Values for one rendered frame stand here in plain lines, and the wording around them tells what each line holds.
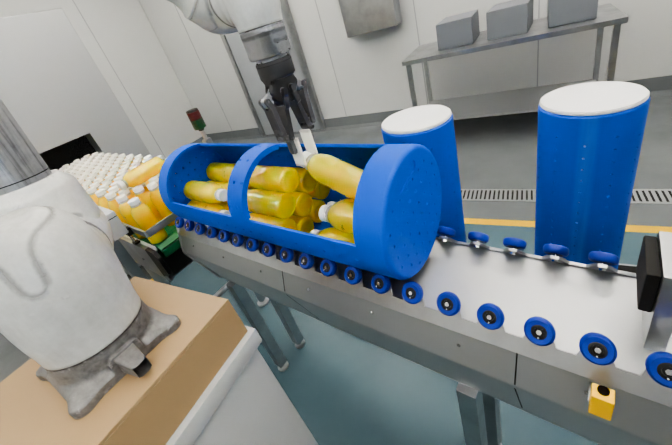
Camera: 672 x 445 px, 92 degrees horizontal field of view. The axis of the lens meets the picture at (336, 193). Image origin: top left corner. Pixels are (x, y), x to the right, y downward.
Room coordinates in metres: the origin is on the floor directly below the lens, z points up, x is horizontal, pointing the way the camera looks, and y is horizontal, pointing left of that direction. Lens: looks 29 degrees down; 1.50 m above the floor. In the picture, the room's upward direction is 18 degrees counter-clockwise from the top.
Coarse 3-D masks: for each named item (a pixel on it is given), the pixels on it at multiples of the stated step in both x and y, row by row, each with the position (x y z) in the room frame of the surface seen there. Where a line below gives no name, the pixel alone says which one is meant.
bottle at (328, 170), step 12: (312, 156) 0.71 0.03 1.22; (324, 156) 0.69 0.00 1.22; (312, 168) 0.68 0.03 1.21; (324, 168) 0.66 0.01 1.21; (336, 168) 0.65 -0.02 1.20; (348, 168) 0.64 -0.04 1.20; (324, 180) 0.66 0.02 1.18; (336, 180) 0.64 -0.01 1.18; (348, 180) 0.62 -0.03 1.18; (348, 192) 0.62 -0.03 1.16
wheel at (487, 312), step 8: (488, 304) 0.38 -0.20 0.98; (480, 312) 0.38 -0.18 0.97; (488, 312) 0.37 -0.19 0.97; (496, 312) 0.36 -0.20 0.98; (480, 320) 0.37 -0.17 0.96; (488, 320) 0.37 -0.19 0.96; (496, 320) 0.36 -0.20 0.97; (504, 320) 0.36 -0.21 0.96; (488, 328) 0.36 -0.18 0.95; (496, 328) 0.35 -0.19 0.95
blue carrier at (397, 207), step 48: (192, 144) 1.16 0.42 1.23; (240, 144) 0.99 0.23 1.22; (336, 144) 0.73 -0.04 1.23; (384, 144) 0.64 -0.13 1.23; (240, 192) 0.76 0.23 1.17; (336, 192) 0.87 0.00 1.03; (384, 192) 0.50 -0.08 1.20; (432, 192) 0.62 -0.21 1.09; (288, 240) 0.64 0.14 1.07; (336, 240) 0.54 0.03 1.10; (384, 240) 0.46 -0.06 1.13; (432, 240) 0.59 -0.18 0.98
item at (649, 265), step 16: (656, 240) 0.33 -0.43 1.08; (640, 256) 0.33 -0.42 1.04; (656, 256) 0.30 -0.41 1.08; (640, 272) 0.31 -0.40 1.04; (656, 272) 0.28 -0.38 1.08; (640, 288) 0.29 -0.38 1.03; (656, 288) 0.27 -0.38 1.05; (640, 304) 0.28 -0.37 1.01; (656, 304) 0.26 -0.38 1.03; (656, 320) 0.26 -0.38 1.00; (656, 336) 0.26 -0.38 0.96
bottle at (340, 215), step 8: (328, 208) 0.64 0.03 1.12; (336, 208) 0.61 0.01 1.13; (344, 208) 0.60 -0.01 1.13; (352, 208) 0.59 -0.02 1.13; (328, 216) 0.62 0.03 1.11; (336, 216) 0.60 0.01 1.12; (344, 216) 0.58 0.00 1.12; (352, 216) 0.57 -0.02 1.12; (336, 224) 0.59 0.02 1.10; (344, 224) 0.58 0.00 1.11; (352, 224) 0.56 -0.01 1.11; (352, 232) 0.57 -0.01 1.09
